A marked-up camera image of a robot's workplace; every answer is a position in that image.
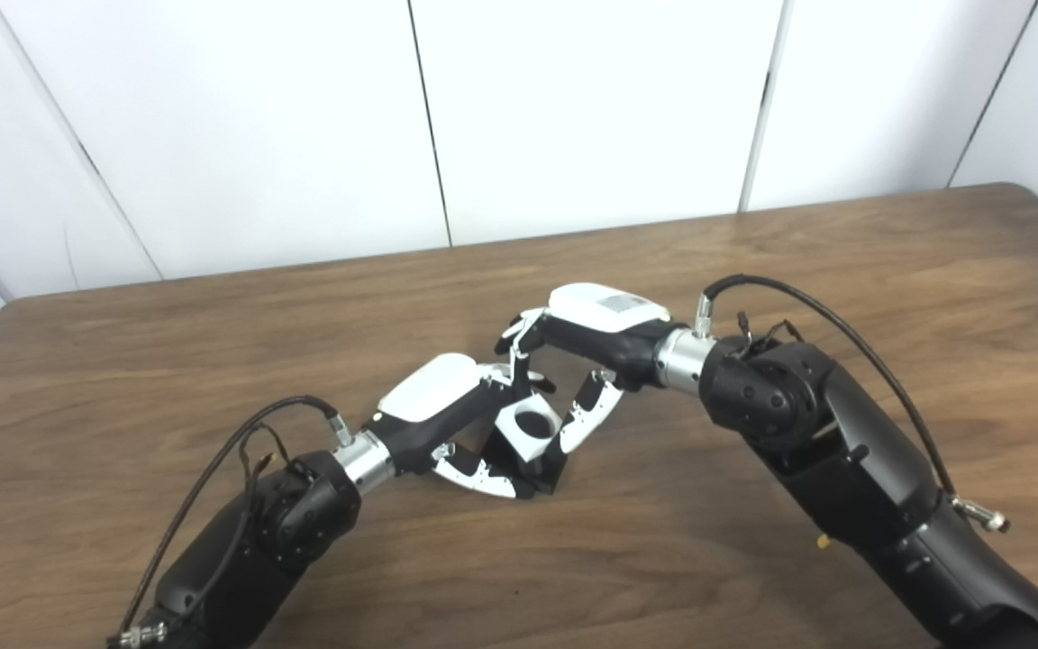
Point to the white square piece with hole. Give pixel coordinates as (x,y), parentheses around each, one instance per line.
(510,433)

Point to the black peg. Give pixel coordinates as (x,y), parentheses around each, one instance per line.
(541,478)

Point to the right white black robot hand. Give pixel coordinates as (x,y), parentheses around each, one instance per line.
(609,311)

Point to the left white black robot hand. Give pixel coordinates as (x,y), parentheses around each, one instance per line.
(429,388)

